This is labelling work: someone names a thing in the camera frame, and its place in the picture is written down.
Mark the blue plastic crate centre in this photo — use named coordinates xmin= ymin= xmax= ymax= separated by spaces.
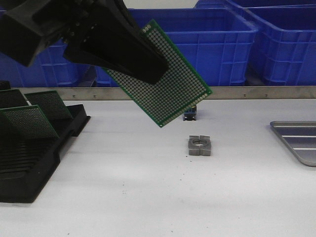
xmin=95 ymin=8 xmax=259 ymax=87

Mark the blue crate back right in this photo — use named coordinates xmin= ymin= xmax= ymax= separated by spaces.
xmin=195 ymin=0 xmax=316 ymax=9

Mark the grey metal clamp block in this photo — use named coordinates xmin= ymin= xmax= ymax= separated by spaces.
xmin=188 ymin=135 xmax=212 ymax=157

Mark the silver metal tray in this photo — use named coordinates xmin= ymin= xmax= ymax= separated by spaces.
xmin=270 ymin=121 xmax=316 ymax=167

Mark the green perforated circuit board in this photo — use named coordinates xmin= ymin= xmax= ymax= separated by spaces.
xmin=0 ymin=89 xmax=29 ymax=109
xmin=0 ymin=105 xmax=59 ymax=140
xmin=25 ymin=90 xmax=73 ymax=120
xmin=104 ymin=19 xmax=212 ymax=127

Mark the black slotted board rack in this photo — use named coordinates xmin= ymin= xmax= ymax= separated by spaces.
xmin=0 ymin=80 xmax=90 ymax=203

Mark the blue plastic crate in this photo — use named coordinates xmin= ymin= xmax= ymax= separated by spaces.
xmin=0 ymin=37 xmax=92 ymax=88
xmin=243 ymin=6 xmax=316 ymax=86
xmin=95 ymin=8 xmax=259 ymax=87

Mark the blue plastic crate left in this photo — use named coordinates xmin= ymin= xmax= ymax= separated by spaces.
xmin=0 ymin=37 xmax=92 ymax=88

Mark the red emergency stop button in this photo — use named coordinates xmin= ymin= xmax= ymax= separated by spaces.
xmin=182 ymin=105 xmax=197 ymax=121

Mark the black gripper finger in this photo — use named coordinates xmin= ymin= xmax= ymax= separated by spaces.
xmin=64 ymin=14 xmax=169 ymax=84
xmin=103 ymin=0 xmax=163 ymax=58

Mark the blue plastic crate right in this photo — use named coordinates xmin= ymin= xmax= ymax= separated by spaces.
xmin=243 ymin=6 xmax=316 ymax=86

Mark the green perforated circuit board front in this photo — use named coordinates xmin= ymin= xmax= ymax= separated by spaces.
xmin=104 ymin=19 xmax=212 ymax=127

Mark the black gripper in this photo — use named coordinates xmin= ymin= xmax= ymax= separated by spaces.
xmin=0 ymin=0 xmax=104 ymax=67

